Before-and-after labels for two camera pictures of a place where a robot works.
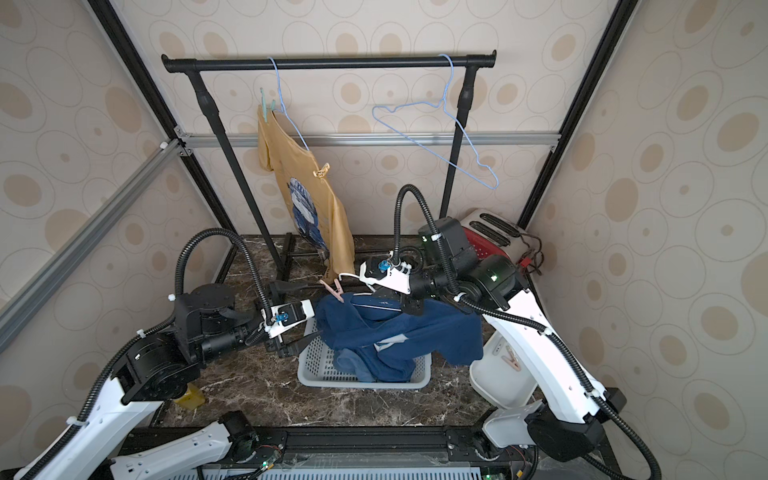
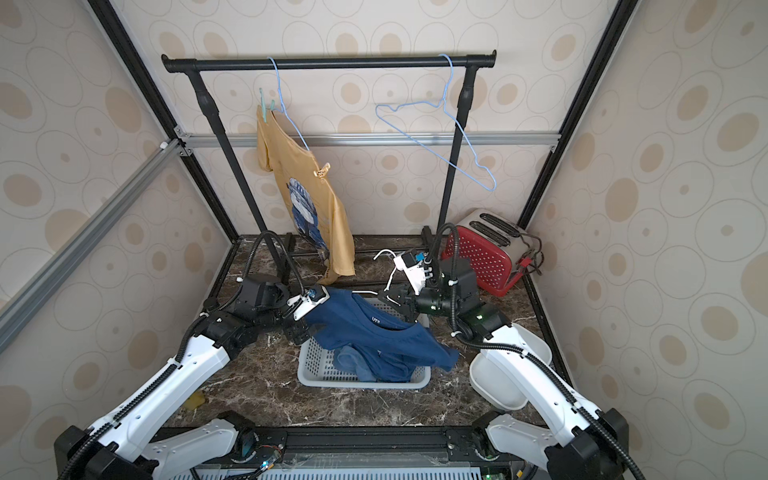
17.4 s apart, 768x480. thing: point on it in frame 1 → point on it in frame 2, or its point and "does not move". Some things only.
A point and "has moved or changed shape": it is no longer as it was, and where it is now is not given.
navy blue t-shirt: (395, 339) has moved or changed shape
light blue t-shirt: (346, 360) does not move
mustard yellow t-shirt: (316, 203) does not move
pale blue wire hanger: (285, 111) does not move
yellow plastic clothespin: (321, 173) does not move
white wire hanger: (358, 294) has moved or changed shape
